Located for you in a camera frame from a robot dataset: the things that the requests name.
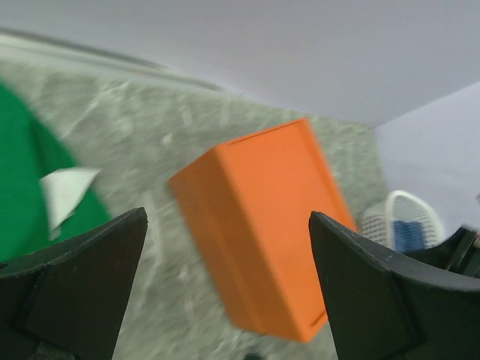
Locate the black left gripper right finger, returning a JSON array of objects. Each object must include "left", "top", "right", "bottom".
[{"left": 309, "top": 212, "right": 479, "bottom": 359}]

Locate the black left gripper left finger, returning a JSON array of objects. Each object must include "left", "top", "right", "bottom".
[{"left": 1, "top": 208, "right": 148, "bottom": 359}]

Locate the orange drawer box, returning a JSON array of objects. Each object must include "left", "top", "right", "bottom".
[{"left": 169, "top": 118, "right": 356, "bottom": 342}]

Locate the blue checked cloth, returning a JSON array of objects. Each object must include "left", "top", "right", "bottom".
[{"left": 393, "top": 220, "right": 427, "bottom": 254}]

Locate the white perforated basket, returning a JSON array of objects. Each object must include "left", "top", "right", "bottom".
[{"left": 359, "top": 190, "right": 446, "bottom": 254}]

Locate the green cloth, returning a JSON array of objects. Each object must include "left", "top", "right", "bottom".
[{"left": 1, "top": 86, "right": 110, "bottom": 261}]

